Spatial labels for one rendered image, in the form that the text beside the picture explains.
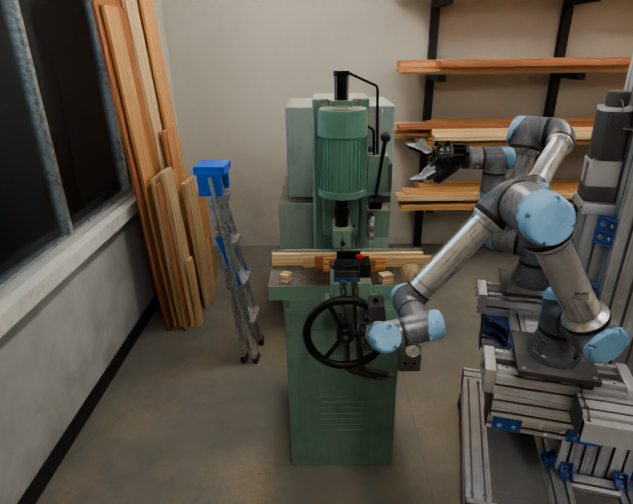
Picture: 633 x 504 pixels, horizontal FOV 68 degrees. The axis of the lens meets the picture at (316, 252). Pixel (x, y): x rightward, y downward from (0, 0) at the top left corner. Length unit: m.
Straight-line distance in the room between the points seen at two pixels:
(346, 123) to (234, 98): 2.56
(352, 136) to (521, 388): 0.97
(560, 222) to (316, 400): 1.24
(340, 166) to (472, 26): 2.72
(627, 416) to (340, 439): 1.09
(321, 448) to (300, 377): 0.39
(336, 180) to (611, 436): 1.12
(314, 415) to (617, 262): 1.25
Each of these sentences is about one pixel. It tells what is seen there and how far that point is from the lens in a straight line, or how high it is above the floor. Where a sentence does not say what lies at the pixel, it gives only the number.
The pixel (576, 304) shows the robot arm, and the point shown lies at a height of 1.10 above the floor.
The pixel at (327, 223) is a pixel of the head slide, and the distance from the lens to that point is 1.88.
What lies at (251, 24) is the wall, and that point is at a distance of 4.05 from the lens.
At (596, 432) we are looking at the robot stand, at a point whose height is 0.70.
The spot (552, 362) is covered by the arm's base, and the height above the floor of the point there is 0.84.
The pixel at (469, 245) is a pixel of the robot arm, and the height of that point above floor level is 1.22.
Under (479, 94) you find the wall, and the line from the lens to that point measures 4.24.
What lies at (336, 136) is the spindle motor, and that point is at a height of 1.42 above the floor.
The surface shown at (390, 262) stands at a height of 0.92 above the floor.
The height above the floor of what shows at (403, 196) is 0.61.
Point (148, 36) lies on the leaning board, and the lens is 3.40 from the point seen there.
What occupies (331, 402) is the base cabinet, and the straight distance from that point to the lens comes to 2.02.
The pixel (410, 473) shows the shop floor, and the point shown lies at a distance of 2.28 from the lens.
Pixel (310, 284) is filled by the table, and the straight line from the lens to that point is 1.72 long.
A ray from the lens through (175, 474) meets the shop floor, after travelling 2.34.
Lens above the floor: 1.70
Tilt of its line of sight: 24 degrees down
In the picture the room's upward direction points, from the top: 1 degrees counter-clockwise
